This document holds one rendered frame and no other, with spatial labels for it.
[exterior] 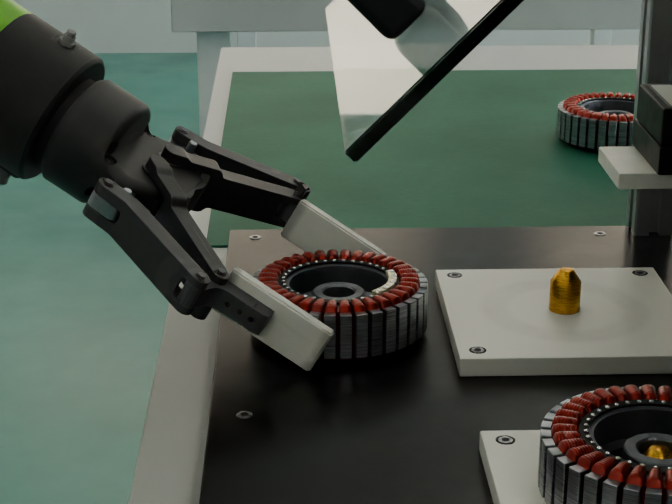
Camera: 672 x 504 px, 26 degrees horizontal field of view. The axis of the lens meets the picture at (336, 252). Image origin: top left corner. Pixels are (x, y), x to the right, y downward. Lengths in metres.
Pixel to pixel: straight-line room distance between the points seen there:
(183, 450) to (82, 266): 2.48
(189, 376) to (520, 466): 0.26
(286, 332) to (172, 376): 0.10
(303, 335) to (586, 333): 0.18
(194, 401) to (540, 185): 0.51
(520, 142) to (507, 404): 0.63
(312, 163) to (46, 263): 2.02
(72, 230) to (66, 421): 1.03
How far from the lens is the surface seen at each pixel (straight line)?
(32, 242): 3.47
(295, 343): 0.86
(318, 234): 0.98
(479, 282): 0.97
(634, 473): 0.66
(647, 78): 1.09
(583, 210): 1.23
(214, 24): 2.22
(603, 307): 0.94
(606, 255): 1.07
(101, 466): 2.42
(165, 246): 0.84
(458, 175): 1.32
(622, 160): 0.91
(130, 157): 0.92
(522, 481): 0.73
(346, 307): 0.86
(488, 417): 0.82
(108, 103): 0.91
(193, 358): 0.94
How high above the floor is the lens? 1.13
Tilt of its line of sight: 20 degrees down
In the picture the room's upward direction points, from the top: straight up
